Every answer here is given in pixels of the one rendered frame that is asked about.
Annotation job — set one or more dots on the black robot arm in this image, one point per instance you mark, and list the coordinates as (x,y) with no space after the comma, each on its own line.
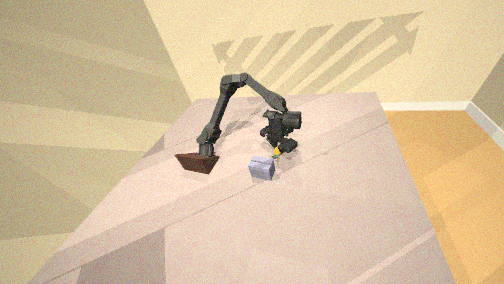
(228,86)

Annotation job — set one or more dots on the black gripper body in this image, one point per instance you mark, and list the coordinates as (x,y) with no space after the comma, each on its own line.
(277,135)

